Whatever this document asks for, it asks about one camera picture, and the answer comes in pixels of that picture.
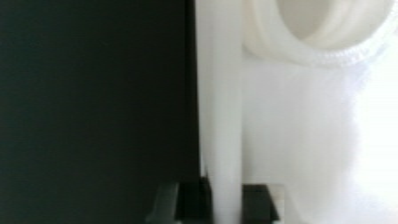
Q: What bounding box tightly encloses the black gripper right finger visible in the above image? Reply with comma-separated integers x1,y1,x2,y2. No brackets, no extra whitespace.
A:
241,185,282,224

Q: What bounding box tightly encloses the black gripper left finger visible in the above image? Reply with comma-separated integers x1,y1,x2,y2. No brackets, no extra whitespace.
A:
145,178,213,224

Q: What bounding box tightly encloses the white square tabletop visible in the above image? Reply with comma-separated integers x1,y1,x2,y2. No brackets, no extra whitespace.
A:
193,0,398,224

